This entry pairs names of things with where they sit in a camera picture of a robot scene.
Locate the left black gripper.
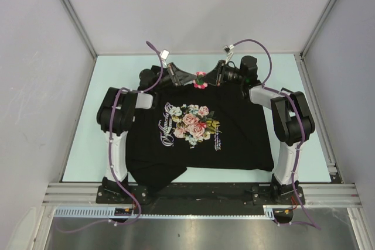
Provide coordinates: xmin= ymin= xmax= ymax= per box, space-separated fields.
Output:
xmin=152 ymin=63 xmax=197 ymax=91

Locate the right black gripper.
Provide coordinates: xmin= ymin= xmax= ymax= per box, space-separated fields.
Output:
xmin=199 ymin=60 xmax=244 ymax=87

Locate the pink flower brooch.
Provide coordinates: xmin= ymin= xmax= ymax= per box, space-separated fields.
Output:
xmin=193 ymin=71 xmax=208 ymax=90

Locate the black floral print t-shirt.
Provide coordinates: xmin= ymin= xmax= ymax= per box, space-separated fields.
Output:
xmin=125 ymin=82 xmax=274 ymax=191

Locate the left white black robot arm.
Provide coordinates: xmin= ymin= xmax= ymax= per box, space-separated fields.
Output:
xmin=96 ymin=63 xmax=196 ymax=203

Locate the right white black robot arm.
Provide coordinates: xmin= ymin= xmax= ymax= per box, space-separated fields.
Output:
xmin=197 ymin=56 xmax=315 ymax=204

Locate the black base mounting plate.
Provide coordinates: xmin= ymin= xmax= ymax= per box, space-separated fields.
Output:
xmin=96 ymin=183 xmax=305 ymax=205

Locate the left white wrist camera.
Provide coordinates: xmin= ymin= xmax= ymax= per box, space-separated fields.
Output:
xmin=159 ymin=49 xmax=169 ymax=68

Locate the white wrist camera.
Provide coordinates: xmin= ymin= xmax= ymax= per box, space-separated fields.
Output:
xmin=159 ymin=49 xmax=169 ymax=68
xmin=223 ymin=44 xmax=234 ymax=63

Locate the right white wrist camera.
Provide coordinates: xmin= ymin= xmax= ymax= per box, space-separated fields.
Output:
xmin=223 ymin=44 xmax=234 ymax=63

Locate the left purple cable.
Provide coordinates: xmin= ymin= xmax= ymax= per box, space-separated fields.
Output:
xmin=54 ymin=40 xmax=165 ymax=235

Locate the purple cable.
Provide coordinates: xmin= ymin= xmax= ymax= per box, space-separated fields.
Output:
xmin=54 ymin=40 xmax=165 ymax=235
xmin=231 ymin=39 xmax=322 ymax=230

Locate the right aluminium side rail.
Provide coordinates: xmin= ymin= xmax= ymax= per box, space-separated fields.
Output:
xmin=294 ymin=53 xmax=342 ymax=183

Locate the white slotted cable duct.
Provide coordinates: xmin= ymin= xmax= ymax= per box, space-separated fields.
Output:
xmin=54 ymin=206 xmax=294 ymax=220

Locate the left aluminium corner post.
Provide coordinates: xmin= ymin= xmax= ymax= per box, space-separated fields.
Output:
xmin=43 ymin=0 xmax=97 ymax=59

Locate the aluminium corner post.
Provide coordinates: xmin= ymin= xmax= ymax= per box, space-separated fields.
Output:
xmin=299 ymin=0 xmax=338 ymax=59
xmin=43 ymin=0 xmax=97 ymax=59

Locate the right aluminium corner post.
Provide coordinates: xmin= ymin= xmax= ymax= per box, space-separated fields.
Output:
xmin=299 ymin=0 xmax=338 ymax=59

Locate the aluminium front rail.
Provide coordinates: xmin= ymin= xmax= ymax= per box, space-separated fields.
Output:
xmin=42 ymin=183 xmax=362 ymax=208

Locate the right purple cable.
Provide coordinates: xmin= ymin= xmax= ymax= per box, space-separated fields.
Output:
xmin=231 ymin=39 xmax=322 ymax=230

